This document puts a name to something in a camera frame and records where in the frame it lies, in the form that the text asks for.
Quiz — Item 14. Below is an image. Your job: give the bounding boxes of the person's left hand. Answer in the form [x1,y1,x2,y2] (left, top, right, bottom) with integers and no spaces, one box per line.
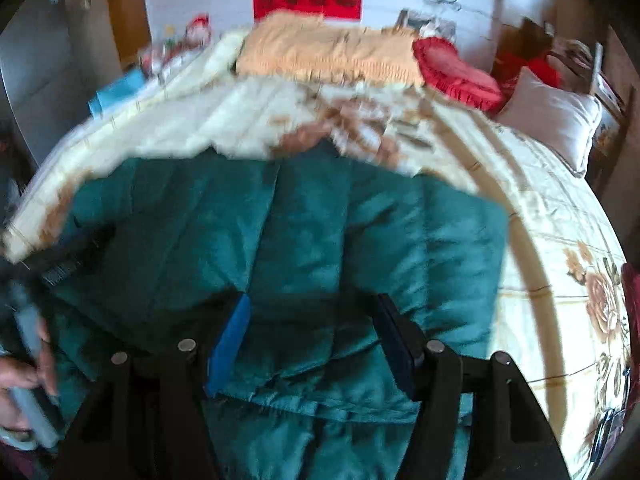
[0,317,61,443]

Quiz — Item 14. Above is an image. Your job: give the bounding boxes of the folded cream checked quilt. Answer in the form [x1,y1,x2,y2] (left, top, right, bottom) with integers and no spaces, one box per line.
[165,30,247,108]

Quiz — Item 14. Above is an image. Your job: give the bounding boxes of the golden frilled pillow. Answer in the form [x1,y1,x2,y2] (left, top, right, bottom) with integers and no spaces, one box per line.
[235,14,426,88]

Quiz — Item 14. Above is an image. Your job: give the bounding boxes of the green quilted jacket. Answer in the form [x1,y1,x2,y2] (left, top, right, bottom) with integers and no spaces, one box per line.
[42,140,508,480]

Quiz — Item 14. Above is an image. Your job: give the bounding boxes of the red frilled pillow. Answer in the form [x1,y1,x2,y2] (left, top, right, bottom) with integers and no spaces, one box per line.
[412,37,506,113]

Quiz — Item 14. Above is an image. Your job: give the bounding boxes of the pink plush pig toy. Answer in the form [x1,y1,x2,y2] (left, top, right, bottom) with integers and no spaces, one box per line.
[185,15,213,46]

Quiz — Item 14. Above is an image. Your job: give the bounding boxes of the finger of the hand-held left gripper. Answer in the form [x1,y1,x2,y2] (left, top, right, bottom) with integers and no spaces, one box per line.
[7,225,117,287]

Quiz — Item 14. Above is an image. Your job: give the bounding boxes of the wooden door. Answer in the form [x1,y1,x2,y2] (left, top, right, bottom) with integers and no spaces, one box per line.
[107,0,151,76]

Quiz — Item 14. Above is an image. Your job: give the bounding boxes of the white pillow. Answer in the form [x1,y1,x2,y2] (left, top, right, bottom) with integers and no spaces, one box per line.
[495,67,603,178]

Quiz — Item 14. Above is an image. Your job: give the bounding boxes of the cream floral checked blanket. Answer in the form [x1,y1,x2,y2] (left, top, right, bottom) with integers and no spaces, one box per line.
[2,27,631,461]

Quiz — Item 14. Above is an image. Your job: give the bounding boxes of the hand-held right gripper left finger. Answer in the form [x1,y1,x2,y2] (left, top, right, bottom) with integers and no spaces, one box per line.
[52,292,251,480]

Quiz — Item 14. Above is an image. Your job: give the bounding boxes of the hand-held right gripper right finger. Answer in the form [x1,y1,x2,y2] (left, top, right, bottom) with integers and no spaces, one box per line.
[375,292,571,480]

